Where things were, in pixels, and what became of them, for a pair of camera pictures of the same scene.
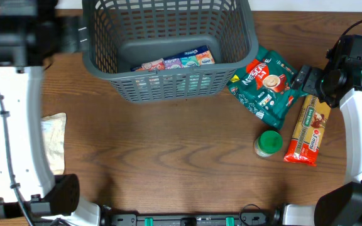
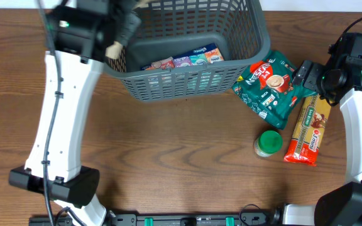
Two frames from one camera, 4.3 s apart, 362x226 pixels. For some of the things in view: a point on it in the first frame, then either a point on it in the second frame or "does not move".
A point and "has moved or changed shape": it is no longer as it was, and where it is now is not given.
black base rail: [244, 218] does not move
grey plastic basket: [156, 50] has moved or changed shape
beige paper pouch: [54, 130] has moved or changed shape
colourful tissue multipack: [195, 57] has moved or changed shape
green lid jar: [268, 143] does not move
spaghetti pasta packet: [308, 131] does not move
